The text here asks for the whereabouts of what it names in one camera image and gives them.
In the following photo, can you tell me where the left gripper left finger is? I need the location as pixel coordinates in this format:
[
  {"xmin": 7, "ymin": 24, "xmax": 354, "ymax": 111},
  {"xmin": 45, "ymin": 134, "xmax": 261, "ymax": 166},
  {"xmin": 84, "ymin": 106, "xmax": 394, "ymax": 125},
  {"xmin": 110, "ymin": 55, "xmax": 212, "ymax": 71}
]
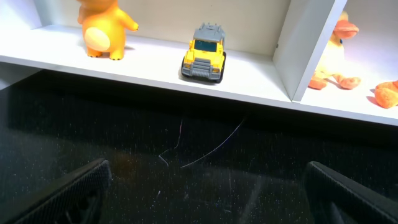
[{"xmin": 0, "ymin": 158, "xmax": 113, "ymax": 224}]

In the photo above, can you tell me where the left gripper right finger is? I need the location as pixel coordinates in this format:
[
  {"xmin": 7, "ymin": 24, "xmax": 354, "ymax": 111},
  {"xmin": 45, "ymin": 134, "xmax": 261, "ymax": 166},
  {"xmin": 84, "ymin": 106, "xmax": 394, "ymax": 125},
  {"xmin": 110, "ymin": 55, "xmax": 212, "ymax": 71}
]
[{"xmin": 302, "ymin": 161, "xmax": 398, "ymax": 224}]

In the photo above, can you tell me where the yellow rubber duck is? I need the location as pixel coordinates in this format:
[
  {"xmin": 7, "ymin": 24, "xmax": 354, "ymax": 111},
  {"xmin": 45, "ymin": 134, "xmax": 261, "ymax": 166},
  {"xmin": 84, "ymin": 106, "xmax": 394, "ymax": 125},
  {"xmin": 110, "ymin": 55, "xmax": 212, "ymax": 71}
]
[{"xmin": 76, "ymin": 0, "xmax": 139, "ymax": 61}]

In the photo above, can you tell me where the grey and yellow toy truck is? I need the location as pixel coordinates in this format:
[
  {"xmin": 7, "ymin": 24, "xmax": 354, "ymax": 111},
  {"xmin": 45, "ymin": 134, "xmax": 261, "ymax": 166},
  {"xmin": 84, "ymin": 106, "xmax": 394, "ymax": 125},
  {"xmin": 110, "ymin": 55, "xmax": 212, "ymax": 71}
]
[{"xmin": 180, "ymin": 22, "xmax": 227, "ymax": 84}]

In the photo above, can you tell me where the white plush duck with hat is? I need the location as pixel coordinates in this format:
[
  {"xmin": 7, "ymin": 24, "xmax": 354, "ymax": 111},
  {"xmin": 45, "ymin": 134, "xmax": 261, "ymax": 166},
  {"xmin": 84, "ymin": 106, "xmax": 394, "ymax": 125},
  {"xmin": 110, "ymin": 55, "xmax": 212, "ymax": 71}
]
[{"xmin": 374, "ymin": 80, "xmax": 398, "ymax": 110}]

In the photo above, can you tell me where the yellow plush duck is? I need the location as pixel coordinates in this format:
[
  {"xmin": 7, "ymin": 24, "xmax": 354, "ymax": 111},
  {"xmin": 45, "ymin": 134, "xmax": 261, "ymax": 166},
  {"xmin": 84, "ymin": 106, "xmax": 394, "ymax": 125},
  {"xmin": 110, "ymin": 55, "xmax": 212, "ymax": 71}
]
[{"xmin": 307, "ymin": 11, "xmax": 362, "ymax": 91}]

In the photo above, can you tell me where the white shelf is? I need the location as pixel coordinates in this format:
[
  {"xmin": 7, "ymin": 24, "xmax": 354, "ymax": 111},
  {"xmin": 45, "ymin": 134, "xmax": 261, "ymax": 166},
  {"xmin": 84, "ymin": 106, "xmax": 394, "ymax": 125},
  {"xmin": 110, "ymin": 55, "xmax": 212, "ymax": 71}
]
[{"xmin": 0, "ymin": 0, "xmax": 398, "ymax": 127}]

